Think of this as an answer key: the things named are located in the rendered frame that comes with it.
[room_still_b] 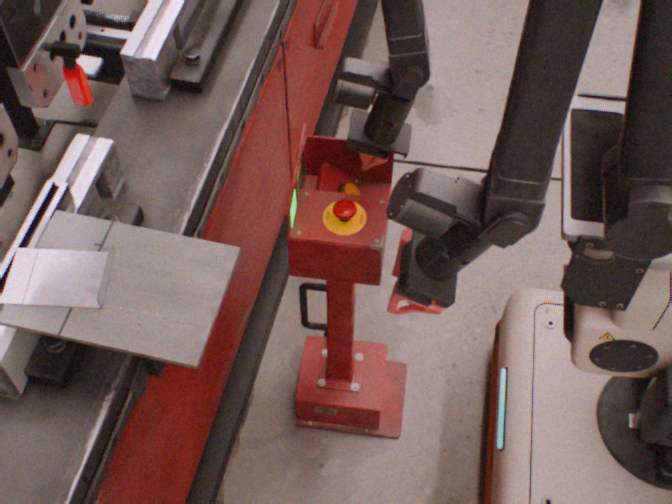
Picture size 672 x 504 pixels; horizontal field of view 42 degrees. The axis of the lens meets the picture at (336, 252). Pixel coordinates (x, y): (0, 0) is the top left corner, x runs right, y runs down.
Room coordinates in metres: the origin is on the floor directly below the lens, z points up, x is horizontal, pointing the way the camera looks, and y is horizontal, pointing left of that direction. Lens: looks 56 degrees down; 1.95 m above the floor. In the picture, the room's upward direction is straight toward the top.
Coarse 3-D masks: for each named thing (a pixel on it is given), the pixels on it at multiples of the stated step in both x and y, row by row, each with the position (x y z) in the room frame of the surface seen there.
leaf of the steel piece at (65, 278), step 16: (48, 256) 0.64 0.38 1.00; (64, 256) 0.64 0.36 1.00; (80, 256) 0.64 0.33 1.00; (96, 256) 0.64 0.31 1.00; (112, 256) 0.64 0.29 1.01; (32, 272) 0.62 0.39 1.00; (48, 272) 0.62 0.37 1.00; (64, 272) 0.62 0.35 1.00; (80, 272) 0.62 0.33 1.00; (96, 272) 0.62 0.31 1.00; (32, 288) 0.59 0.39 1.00; (48, 288) 0.59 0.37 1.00; (64, 288) 0.59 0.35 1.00; (80, 288) 0.59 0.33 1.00; (96, 288) 0.59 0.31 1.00; (32, 304) 0.57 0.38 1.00; (48, 304) 0.57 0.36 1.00; (64, 304) 0.57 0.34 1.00; (80, 304) 0.57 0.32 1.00; (96, 304) 0.57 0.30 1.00
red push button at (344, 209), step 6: (336, 204) 0.88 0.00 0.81; (342, 204) 0.88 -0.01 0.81; (348, 204) 0.88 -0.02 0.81; (354, 204) 0.88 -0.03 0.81; (336, 210) 0.86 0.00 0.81; (342, 210) 0.86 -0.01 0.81; (348, 210) 0.86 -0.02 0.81; (354, 210) 0.87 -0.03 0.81; (336, 216) 0.86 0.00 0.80; (342, 216) 0.85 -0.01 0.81; (348, 216) 0.85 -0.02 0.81
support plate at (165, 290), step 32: (64, 224) 0.70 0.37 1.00; (96, 224) 0.70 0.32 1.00; (128, 256) 0.64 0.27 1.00; (160, 256) 0.64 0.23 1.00; (192, 256) 0.64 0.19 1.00; (224, 256) 0.64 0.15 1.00; (128, 288) 0.59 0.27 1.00; (160, 288) 0.59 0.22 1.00; (192, 288) 0.59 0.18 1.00; (224, 288) 0.59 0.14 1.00; (0, 320) 0.55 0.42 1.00; (32, 320) 0.55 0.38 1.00; (96, 320) 0.55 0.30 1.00; (128, 320) 0.55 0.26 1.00; (160, 320) 0.55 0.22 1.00; (192, 320) 0.55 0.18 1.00; (128, 352) 0.51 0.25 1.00; (160, 352) 0.50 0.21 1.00; (192, 352) 0.50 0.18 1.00
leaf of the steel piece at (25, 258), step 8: (24, 248) 0.66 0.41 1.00; (32, 248) 0.66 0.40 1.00; (16, 256) 0.64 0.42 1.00; (24, 256) 0.64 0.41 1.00; (32, 256) 0.64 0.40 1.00; (16, 264) 0.63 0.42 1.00; (24, 264) 0.63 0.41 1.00; (32, 264) 0.63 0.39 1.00; (16, 272) 0.62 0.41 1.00; (24, 272) 0.62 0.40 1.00; (8, 280) 0.61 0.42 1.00; (16, 280) 0.61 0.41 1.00; (24, 280) 0.61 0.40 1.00; (8, 288) 0.59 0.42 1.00; (16, 288) 0.59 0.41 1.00; (24, 288) 0.59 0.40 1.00; (8, 296) 0.58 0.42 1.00; (16, 296) 0.58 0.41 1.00; (24, 296) 0.58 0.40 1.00
